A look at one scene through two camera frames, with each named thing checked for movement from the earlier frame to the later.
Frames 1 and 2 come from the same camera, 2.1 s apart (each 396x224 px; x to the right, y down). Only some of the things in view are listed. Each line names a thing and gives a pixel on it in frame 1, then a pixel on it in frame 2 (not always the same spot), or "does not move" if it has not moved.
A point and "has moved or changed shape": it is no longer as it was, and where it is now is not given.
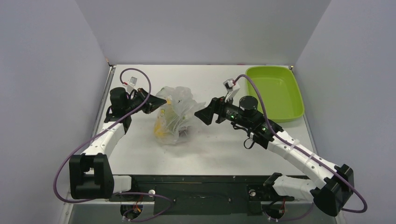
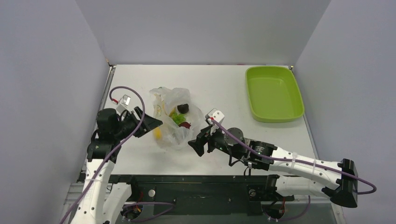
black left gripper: [152, 103] → [150, 123]
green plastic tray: [279, 91] does not move
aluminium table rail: [109, 75] does not move
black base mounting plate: [201, 194] does not move
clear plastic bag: [175, 118] has moved or changed shape
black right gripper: [216, 109] → [207, 143]
